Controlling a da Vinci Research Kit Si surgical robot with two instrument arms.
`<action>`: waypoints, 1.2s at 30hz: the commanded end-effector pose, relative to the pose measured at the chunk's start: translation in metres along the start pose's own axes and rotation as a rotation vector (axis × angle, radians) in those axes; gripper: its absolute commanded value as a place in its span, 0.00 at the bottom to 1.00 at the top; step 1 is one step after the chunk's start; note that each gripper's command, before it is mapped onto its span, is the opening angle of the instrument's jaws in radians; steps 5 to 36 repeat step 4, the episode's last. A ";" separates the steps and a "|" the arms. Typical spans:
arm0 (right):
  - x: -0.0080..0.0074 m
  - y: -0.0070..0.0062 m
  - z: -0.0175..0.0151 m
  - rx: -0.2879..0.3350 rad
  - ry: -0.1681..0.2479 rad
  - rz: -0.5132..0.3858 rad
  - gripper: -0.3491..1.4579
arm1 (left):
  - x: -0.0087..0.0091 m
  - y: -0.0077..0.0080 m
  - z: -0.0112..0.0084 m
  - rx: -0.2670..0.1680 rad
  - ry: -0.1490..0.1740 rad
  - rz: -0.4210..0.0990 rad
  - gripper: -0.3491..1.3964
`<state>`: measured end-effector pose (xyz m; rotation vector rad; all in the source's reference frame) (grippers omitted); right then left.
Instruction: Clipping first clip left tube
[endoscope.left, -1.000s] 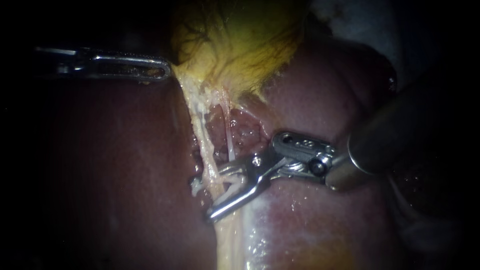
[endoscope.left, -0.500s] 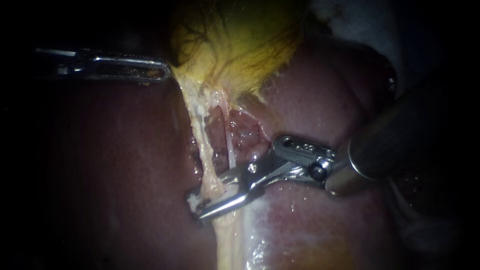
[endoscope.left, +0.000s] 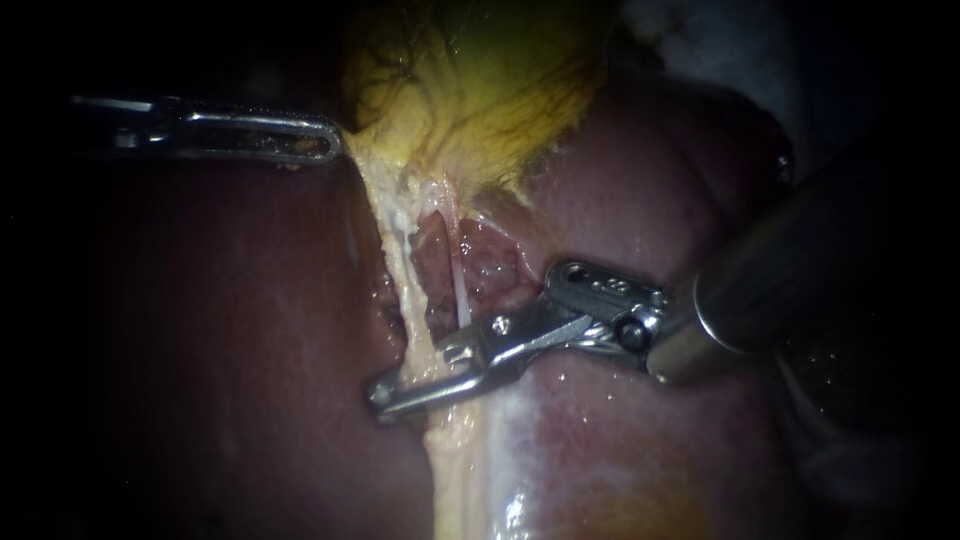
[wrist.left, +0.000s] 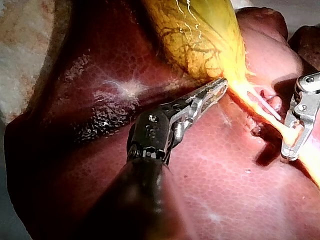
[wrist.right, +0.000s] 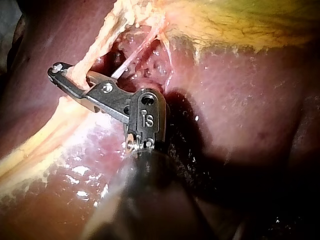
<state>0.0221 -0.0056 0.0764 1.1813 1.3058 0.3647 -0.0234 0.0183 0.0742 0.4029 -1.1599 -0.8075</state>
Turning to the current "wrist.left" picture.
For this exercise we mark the left arm instrument jaw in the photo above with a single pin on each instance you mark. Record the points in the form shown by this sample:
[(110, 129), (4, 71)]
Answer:
[(200, 107), (212, 86)]

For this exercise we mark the right arm instrument jaw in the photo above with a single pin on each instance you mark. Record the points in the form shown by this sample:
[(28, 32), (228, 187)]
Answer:
[(285, 145), (303, 140)]

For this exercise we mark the left arm instrument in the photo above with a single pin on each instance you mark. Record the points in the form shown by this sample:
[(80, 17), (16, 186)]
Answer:
[(150, 132)]

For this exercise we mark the right arm instrument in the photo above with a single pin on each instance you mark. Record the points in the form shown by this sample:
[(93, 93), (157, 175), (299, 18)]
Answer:
[(303, 107)]

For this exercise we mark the gallbladder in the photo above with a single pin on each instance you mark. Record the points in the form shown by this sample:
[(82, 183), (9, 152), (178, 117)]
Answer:
[(190, 37)]

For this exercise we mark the dark left arm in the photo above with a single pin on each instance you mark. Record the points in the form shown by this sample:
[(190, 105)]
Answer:
[(140, 200)]

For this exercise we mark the dark red liver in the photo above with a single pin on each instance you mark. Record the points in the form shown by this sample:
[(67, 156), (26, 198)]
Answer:
[(225, 187)]

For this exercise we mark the white cloth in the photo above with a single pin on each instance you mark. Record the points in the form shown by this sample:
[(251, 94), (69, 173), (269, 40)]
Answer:
[(22, 50)]

